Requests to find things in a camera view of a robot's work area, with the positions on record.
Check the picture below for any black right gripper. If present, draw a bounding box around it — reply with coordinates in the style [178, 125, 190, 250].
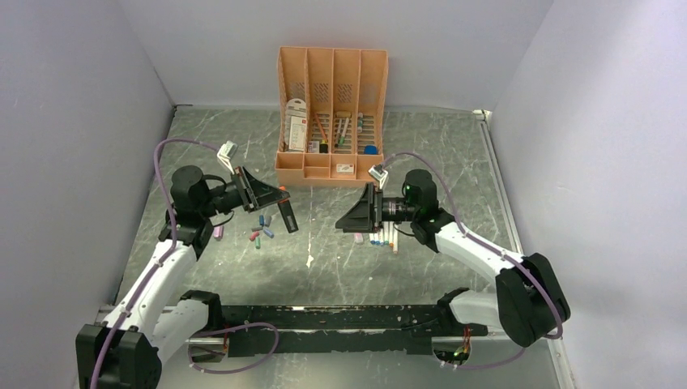
[336, 182, 419, 233]

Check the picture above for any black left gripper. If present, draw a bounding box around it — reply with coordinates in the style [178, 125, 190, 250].
[198, 165, 289, 218]

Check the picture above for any orange black highlighter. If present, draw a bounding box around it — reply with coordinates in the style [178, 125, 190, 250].
[278, 199, 299, 233]

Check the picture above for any white pen blue cap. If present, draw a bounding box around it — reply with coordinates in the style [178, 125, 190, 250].
[381, 226, 389, 246]

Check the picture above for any white pen dark grey cap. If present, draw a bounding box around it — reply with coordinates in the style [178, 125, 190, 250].
[386, 224, 395, 247]

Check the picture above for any purple highlighter cap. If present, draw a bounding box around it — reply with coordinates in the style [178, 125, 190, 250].
[213, 226, 224, 241]

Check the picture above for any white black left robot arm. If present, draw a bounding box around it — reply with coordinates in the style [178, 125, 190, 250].
[75, 165, 297, 388]

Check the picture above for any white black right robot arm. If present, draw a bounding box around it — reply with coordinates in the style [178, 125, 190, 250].
[335, 169, 570, 348]

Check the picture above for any white eraser box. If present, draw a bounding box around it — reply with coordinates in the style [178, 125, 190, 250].
[335, 164, 355, 175]

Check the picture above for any white packaged item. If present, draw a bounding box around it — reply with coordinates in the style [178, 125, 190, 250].
[284, 98, 308, 152]

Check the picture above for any orange plastic desk organizer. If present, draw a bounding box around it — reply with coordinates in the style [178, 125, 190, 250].
[275, 46, 389, 187]

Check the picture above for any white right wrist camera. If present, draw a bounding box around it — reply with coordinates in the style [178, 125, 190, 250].
[368, 164, 389, 190]

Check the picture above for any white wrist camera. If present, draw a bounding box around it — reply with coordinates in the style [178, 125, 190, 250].
[368, 164, 389, 190]
[216, 141, 237, 174]

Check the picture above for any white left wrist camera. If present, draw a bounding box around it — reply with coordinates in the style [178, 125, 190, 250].
[216, 141, 237, 174]

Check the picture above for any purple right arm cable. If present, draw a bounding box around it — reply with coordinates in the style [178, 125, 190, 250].
[382, 152, 565, 371]

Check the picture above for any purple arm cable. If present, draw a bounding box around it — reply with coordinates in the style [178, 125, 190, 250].
[88, 138, 281, 389]
[382, 152, 565, 371]

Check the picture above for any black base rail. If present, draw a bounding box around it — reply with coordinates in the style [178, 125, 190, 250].
[202, 305, 488, 357]

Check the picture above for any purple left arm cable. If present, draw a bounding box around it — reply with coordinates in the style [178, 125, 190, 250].
[88, 138, 281, 389]

